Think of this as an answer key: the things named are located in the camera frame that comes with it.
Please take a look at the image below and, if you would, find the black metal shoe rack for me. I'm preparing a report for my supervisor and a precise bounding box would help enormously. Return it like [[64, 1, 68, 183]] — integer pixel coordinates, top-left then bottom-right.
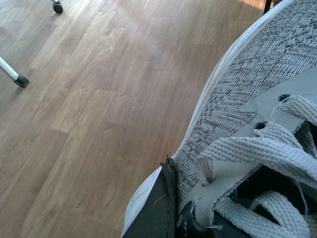
[[263, 0, 282, 14]]

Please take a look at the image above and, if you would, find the white chair with casters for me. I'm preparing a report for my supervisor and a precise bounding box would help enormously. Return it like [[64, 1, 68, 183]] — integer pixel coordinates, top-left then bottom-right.
[[0, 0, 63, 88]]

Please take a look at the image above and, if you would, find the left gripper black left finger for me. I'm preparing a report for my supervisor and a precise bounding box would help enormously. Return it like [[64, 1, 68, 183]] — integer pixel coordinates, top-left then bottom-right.
[[121, 157, 177, 238]]

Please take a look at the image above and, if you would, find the grey knit sneaker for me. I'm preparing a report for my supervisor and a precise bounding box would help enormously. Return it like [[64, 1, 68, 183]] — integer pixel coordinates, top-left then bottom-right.
[[120, 0, 317, 238]]

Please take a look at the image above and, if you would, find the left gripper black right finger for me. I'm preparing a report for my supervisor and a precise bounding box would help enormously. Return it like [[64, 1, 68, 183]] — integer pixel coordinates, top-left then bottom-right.
[[176, 201, 250, 238]]

